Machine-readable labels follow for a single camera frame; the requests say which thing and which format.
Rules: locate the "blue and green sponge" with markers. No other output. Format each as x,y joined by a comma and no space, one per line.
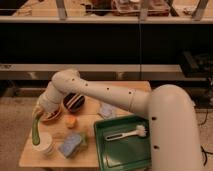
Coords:
73,143

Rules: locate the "orange bowl with beans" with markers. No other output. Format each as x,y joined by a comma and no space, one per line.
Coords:
46,117

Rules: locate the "dark striped bowl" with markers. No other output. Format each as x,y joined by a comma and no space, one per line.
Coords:
73,102

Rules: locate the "small orange fruit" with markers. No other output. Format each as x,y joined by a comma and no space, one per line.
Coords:
70,121

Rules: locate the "blue grey cloth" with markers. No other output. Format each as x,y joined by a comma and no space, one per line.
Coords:
107,111

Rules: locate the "white paper cup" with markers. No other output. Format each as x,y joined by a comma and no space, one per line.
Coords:
46,144

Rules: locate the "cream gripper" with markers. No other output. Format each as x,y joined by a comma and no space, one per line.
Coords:
49,101

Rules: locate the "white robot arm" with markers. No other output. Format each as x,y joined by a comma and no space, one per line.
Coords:
174,131

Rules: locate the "white dish brush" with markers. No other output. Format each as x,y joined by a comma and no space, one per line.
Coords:
139,131

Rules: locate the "dark box on shelf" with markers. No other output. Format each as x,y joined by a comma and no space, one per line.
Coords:
198,65

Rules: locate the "metal shelf rack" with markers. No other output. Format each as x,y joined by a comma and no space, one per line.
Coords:
103,39

